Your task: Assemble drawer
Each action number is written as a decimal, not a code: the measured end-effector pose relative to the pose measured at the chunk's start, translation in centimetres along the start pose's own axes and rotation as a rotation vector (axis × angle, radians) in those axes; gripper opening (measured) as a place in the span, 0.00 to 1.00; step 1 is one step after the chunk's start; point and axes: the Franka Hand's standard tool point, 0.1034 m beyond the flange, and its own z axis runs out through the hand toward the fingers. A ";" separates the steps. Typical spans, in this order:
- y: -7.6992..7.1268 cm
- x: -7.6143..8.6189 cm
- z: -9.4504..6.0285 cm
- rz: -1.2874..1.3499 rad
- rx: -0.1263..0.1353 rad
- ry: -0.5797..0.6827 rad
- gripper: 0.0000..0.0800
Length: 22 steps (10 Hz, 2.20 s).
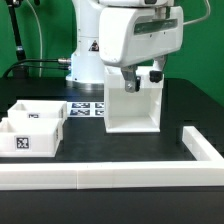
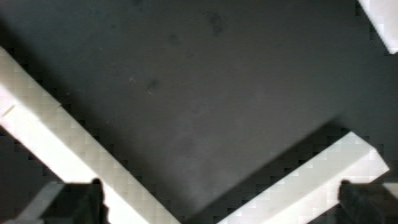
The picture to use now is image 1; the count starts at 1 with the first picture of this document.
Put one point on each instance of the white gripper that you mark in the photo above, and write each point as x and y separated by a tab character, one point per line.
128	36

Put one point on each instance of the white drawer box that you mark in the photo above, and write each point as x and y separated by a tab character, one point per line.
38	109
30	137

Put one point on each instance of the marker tag sheet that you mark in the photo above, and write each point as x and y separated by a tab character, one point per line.
85	109

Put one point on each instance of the white rear drawer box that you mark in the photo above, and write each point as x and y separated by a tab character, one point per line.
38	109

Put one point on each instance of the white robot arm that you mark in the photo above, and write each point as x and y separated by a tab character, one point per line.
87	68

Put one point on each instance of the white drawer cabinet frame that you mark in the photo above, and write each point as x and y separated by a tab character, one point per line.
126	112

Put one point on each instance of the white L-shaped fence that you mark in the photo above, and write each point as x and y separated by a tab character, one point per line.
207	169

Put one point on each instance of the white front drawer box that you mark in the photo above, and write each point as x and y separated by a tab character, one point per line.
30	137

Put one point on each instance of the black camera stand pole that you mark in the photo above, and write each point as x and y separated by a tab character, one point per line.
21	71

